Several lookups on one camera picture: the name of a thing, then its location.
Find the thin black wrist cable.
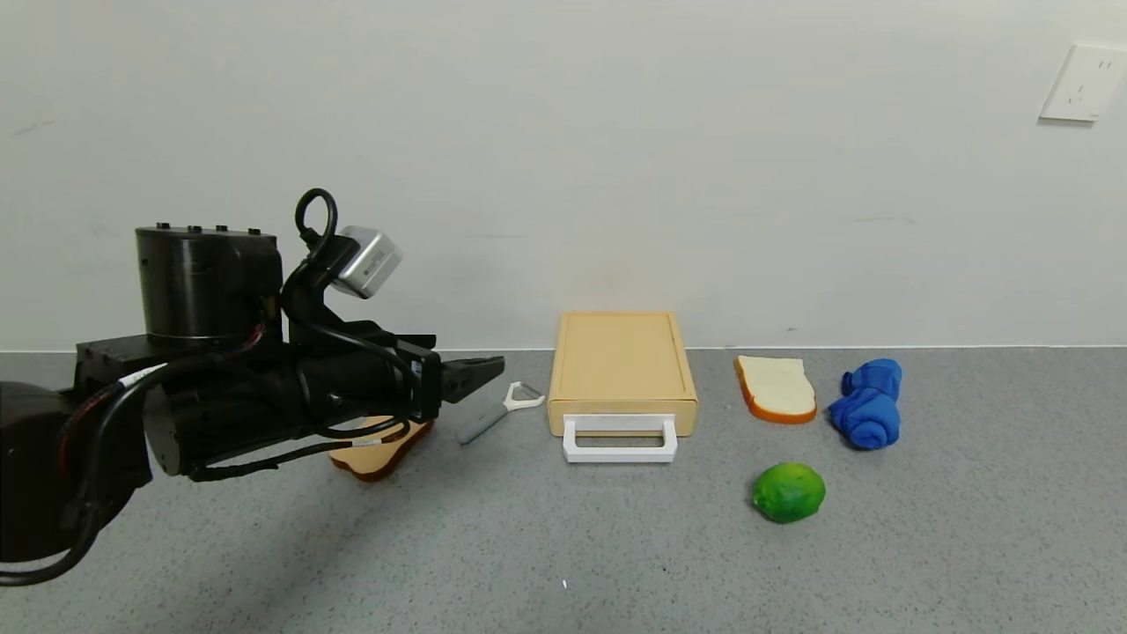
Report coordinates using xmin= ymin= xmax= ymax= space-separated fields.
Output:
xmin=189 ymin=188 xmax=424 ymax=483

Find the grey handled white peeler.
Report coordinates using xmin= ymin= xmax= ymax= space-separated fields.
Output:
xmin=456 ymin=381 xmax=547 ymax=446

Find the brown toast slice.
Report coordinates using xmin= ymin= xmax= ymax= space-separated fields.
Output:
xmin=329 ymin=414 xmax=435 ymax=483

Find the white wall socket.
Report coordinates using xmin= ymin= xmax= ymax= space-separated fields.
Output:
xmin=1040 ymin=42 xmax=1127 ymax=122

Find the yellow wooden drawer case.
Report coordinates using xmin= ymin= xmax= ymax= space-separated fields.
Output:
xmin=548 ymin=311 xmax=698 ymax=409

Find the blue rolled towel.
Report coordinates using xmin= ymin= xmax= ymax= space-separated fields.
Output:
xmin=828 ymin=358 xmax=903 ymax=450

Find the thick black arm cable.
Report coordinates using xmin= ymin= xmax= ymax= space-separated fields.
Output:
xmin=0 ymin=502 xmax=115 ymax=587

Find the green lime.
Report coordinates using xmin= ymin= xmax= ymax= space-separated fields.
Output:
xmin=753 ymin=462 xmax=827 ymax=524

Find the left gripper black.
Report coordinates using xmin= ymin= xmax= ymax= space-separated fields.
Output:
xmin=297 ymin=339 xmax=505 ymax=427

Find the white bread slice orange crust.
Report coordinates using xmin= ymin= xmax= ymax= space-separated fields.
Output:
xmin=735 ymin=355 xmax=818 ymax=425

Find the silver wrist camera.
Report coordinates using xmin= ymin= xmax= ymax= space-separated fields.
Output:
xmin=337 ymin=225 xmax=404 ymax=300

